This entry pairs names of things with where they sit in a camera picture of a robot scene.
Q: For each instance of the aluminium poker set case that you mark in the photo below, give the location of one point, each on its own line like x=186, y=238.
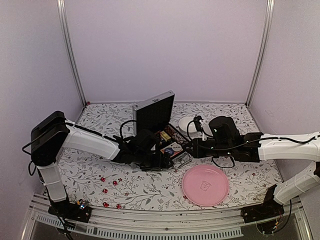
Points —
x=154, y=114

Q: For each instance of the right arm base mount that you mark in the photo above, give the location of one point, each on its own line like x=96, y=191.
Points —
x=269, y=208

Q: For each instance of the front aluminium rail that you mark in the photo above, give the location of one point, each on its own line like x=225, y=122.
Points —
x=221, y=224

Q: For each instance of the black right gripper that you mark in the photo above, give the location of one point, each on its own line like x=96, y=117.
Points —
x=197, y=152

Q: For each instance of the row of poker chips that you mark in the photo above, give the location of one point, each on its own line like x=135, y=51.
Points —
x=175, y=135

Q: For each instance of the pink plastic plate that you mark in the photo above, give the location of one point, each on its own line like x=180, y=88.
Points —
x=205, y=185

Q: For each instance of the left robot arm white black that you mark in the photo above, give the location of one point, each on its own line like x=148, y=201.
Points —
x=56, y=132

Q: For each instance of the blue round blind button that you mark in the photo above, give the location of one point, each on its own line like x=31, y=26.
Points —
x=169, y=150

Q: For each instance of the left aluminium frame post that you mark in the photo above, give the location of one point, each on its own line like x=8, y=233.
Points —
x=62, y=14

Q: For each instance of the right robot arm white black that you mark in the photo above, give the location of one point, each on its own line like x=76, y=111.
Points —
x=221, y=138

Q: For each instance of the gold playing card deck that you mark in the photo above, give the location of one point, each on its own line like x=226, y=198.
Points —
x=164, y=136

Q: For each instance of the aluminium frame post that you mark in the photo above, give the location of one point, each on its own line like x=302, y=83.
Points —
x=62, y=14
x=262, y=50

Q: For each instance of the white ceramic bowl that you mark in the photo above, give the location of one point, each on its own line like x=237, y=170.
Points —
x=183, y=122

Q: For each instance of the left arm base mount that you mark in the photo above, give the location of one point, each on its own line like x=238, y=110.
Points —
x=79, y=211

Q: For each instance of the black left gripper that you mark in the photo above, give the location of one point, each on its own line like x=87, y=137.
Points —
x=159, y=165

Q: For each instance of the right aluminium frame post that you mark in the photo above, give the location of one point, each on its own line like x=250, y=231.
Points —
x=262, y=50

